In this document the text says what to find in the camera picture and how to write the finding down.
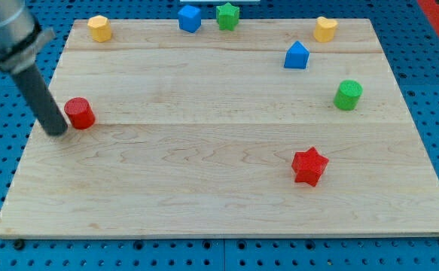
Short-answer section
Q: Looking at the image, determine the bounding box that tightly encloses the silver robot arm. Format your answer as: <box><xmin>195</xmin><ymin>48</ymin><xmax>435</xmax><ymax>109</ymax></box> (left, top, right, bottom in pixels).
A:
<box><xmin>0</xmin><ymin>0</ymin><xmax>68</xmax><ymax>136</ymax></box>

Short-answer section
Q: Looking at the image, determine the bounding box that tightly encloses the yellow hexagon block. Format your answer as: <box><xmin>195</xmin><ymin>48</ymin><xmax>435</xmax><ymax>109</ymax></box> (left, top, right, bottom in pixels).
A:
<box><xmin>87</xmin><ymin>15</ymin><xmax>112</xmax><ymax>43</ymax></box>

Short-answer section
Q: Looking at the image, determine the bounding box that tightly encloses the green cylinder block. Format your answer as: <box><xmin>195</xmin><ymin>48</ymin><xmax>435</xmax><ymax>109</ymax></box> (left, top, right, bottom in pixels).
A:
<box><xmin>333</xmin><ymin>80</ymin><xmax>363</xmax><ymax>111</ymax></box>

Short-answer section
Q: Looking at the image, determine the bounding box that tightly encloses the light wooden board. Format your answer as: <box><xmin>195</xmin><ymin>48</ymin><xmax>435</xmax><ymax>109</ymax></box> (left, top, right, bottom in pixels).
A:
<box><xmin>0</xmin><ymin>19</ymin><xmax>439</xmax><ymax>239</ymax></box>

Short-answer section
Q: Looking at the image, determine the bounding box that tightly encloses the yellow heart block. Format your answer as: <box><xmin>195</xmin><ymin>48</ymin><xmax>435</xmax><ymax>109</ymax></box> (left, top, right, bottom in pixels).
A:
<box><xmin>313</xmin><ymin>17</ymin><xmax>339</xmax><ymax>43</ymax></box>

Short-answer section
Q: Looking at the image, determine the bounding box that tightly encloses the blue pentagon house block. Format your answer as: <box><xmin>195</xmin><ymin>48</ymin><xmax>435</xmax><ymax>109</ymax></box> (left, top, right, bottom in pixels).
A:
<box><xmin>283</xmin><ymin>41</ymin><xmax>309</xmax><ymax>69</ymax></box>

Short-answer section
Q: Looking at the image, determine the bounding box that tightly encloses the red star block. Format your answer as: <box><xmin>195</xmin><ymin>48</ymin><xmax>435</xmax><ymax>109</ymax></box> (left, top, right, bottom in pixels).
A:
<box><xmin>291</xmin><ymin>147</ymin><xmax>329</xmax><ymax>187</ymax></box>

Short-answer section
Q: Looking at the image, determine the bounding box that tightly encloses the green star block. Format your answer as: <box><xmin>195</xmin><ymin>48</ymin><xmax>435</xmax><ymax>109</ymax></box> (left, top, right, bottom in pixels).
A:
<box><xmin>216</xmin><ymin>2</ymin><xmax>240</xmax><ymax>31</ymax></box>

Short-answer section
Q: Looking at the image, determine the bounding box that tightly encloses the red cylinder block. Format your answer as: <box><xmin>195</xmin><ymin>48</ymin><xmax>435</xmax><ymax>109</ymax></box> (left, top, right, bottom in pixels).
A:
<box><xmin>64</xmin><ymin>97</ymin><xmax>96</xmax><ymax>129</ymax></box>

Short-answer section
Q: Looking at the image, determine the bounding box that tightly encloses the blue cube block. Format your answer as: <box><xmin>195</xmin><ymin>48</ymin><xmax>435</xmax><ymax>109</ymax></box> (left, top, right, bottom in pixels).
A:
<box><xmin>178</xmin><ymin>5</ymin><xmax>201</xmax><ymax>33</ymax></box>

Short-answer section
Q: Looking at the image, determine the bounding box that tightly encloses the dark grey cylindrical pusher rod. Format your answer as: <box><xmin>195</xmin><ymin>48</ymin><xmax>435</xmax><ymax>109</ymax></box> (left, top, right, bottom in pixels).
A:
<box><xmin>11</xmin><ymin>64</ymin><xmax>68</xmax><ymax>136</ymax></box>

